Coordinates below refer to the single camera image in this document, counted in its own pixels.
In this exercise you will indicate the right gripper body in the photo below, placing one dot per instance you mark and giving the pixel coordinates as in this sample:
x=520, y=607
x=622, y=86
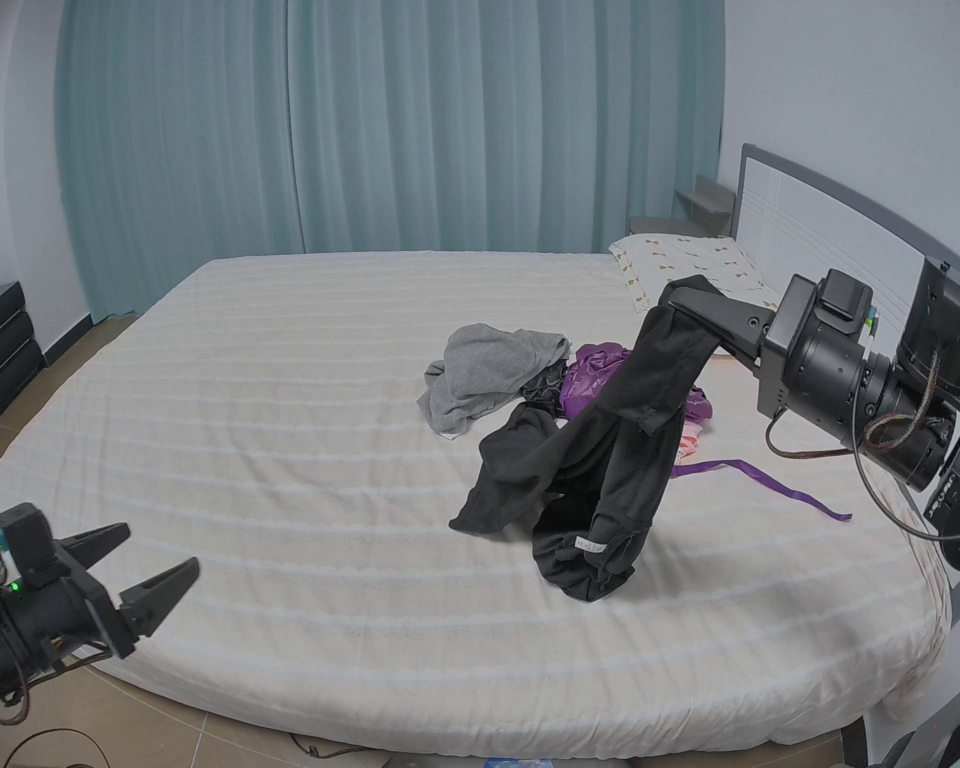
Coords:
x=817, y=382

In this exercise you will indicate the black T-shirt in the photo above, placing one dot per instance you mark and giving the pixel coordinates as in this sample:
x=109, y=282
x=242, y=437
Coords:
x=600, y=465

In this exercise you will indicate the bed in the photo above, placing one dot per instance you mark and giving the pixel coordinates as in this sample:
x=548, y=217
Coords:
x=300, y=375

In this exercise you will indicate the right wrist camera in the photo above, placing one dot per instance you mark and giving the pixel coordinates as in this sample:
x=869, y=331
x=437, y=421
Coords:
x=844, y=304

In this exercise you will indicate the black chest of drawers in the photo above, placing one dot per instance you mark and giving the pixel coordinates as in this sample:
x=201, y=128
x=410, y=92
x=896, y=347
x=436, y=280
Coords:
x=15, y=337

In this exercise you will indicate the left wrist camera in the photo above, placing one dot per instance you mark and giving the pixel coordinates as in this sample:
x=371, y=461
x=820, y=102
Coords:
x=26, y=540

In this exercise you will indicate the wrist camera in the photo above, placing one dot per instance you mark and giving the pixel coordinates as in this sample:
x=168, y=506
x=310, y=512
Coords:
x=26, y=540
x=844, y=304

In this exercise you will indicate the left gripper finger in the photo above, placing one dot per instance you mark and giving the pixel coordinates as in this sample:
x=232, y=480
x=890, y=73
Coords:
x=86, y=547
x=154, y=596

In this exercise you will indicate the black shiny garment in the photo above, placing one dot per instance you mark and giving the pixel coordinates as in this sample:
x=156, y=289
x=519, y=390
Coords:
x=544, y=386

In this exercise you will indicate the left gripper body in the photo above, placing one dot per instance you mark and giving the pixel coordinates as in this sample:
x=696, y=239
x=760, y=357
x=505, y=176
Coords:
x=52, y=622

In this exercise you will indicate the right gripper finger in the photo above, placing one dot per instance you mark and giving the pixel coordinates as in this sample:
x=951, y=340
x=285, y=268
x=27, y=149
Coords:
x=735, y=315
x=750, y=352

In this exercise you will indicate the pink garment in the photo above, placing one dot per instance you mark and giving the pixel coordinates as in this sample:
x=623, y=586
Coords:
x=690, y=442

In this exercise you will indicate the blue-green curtain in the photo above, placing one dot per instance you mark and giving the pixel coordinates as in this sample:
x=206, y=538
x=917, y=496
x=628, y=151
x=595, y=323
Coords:
x=487, y=120
x=172, y=150

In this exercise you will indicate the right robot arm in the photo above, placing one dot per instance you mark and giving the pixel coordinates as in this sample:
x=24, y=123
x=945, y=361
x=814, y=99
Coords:
x=930, y=330

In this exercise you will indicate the grey garment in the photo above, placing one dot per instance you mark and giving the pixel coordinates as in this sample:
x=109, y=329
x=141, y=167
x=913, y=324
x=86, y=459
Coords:
x=487, y=367

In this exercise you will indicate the white printed pillow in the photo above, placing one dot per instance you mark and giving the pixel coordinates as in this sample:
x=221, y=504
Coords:
x=697, y=259

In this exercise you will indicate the purple satin garment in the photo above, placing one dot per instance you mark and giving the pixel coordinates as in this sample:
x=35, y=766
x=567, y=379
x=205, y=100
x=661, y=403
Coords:
x=589, y=375

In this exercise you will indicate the grey bedside table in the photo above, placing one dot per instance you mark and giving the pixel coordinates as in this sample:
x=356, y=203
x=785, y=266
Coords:
x=701, y=202

